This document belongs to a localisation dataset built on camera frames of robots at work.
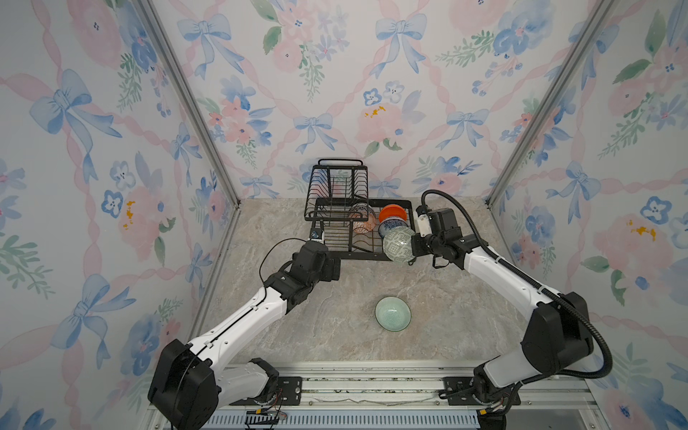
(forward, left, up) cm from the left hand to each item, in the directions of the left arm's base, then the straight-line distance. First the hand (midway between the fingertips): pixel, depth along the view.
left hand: (325, 256), depth 82 cm
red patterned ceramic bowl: (+9, -11, +7) cm, 16 cm away
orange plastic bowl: (+28, -24, -9) cm, 38 cm away
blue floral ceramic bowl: (+23, -22, -12) cm, 34 cm away
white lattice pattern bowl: (+31, -13, -10) cm, 35 cm away
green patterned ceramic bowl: (+7, -23, -3) cm, 24 cm away
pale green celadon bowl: (-12, -21, -14) cm, 28 cm away
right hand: (+8, -29, -1) cm, 30 cm away
